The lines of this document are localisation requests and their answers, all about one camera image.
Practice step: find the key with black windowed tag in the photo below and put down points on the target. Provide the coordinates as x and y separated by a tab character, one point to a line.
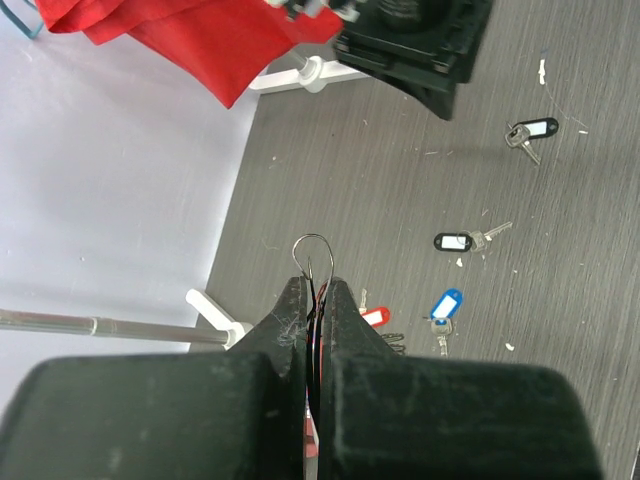
521	135

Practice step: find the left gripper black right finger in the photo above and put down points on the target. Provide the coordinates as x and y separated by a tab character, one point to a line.
387	416

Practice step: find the key with solid black tag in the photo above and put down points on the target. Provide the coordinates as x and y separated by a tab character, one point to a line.
468	241

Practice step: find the key with blue tag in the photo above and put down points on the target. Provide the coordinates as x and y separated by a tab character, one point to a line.
441	317

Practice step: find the crumpled dusty red shirt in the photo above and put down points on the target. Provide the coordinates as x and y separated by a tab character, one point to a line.
310	436

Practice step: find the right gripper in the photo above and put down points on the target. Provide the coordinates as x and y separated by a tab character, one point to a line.
425	49

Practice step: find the red cloth on hanger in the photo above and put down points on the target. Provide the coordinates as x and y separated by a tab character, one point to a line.
223	44

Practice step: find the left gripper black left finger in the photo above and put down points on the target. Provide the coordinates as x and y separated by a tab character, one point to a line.
237	414

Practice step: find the key with red tag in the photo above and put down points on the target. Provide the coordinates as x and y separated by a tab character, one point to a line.
375	317

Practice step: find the large metal keyring with clips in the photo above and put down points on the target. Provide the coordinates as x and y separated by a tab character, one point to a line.
314	325

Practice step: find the blue clothes hanger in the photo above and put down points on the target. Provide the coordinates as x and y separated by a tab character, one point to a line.
31	29

